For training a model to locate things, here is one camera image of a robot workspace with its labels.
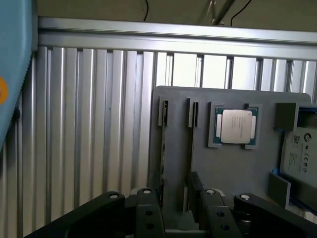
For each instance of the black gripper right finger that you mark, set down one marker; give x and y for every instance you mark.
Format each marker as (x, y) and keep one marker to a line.
(218, 218)

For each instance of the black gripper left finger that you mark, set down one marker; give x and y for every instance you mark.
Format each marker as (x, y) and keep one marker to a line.
(146, 218)

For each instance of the grey parts rack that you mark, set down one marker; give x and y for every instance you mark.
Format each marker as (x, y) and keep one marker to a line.
(223, 168)

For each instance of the CPU with silver lid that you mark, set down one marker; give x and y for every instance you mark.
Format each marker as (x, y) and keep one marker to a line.
(236, 126)

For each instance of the silver disk drive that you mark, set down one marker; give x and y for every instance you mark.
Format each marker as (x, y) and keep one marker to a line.
(301, 153)

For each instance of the blue disk tray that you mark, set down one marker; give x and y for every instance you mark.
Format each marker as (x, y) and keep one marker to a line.
(305, 116)

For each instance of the silver metal stand legs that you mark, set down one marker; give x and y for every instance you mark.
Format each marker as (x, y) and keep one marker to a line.
(218, 12)

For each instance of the teal housing with orange button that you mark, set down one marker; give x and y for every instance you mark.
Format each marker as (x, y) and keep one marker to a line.
(15, 49)

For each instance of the aluminium frame rail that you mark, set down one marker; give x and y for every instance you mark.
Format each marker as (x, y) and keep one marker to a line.
(173, 34)

